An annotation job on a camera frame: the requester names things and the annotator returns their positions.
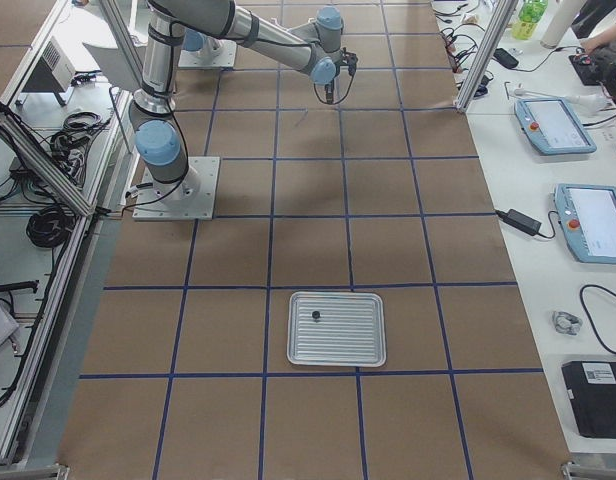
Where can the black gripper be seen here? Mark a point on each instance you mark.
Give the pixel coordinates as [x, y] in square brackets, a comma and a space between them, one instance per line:
[329, 92]

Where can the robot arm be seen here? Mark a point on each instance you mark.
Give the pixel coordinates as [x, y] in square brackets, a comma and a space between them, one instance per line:
[204, 27]

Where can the silver ribbed metal tray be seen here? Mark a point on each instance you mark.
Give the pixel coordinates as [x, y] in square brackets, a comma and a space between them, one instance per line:
[351, 332]

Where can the green plastic bottle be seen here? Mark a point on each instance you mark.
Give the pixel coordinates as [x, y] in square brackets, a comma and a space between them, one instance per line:
[528, 17]

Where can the blue teach pendant far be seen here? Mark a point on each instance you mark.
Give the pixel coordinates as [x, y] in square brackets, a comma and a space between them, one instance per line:
[552, 127]

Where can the blue teach pendant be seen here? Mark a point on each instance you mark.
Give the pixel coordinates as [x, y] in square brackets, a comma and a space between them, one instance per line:
[587, 214]
[552, 127]

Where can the black power adapter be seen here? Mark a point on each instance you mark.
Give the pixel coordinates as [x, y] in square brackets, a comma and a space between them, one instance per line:
[519, 221]

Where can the blue teach pendant near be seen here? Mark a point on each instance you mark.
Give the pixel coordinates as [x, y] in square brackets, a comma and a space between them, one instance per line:
[587, 214]

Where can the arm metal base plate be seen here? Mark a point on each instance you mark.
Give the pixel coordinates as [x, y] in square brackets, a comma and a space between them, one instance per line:
[214, 55]
[193, 199]

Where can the aluminium frame post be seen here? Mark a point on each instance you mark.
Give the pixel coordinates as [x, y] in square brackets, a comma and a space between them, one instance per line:
[494, 32]

